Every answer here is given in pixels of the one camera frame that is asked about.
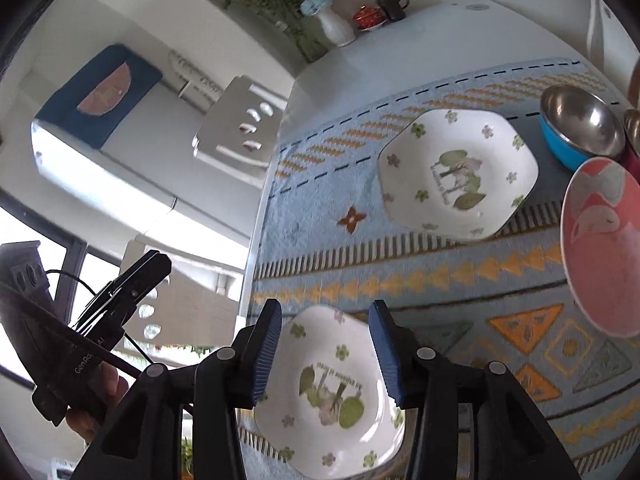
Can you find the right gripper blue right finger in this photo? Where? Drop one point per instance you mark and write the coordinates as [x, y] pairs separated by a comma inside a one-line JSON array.
[[390, 349]]

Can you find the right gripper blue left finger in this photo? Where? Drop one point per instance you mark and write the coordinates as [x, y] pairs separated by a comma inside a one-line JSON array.
[[258, 354]]

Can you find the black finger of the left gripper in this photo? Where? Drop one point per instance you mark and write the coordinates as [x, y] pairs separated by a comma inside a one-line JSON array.
[[118, 300]]

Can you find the white floral plate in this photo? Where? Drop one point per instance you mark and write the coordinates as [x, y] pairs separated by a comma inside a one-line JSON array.
[[456, 174], [325, 409]]

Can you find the pink cartoon plate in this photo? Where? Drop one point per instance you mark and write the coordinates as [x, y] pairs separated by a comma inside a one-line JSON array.
[[599, 241]]

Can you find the blue steel bowl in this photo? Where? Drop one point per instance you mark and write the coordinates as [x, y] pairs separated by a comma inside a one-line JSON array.
[[577, 126]]

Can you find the pink steel bowl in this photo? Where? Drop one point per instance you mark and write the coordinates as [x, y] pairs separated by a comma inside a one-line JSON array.
[[631, 157]]

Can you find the person's left hand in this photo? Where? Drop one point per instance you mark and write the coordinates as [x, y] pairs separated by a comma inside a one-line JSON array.
[[111, 391]]

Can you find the light blue patterned mat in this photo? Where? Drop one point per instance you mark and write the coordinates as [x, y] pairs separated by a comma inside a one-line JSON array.
[[327, 239]]

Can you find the white chair left side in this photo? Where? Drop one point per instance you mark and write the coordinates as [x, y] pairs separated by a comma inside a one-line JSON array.
[[240, 131]]

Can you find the white ribbed flower vase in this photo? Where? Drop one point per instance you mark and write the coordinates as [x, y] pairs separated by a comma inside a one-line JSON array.
[[336, 29]]

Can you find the dark mug with lid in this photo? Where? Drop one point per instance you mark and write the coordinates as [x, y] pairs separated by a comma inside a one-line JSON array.
[[394, 10]]

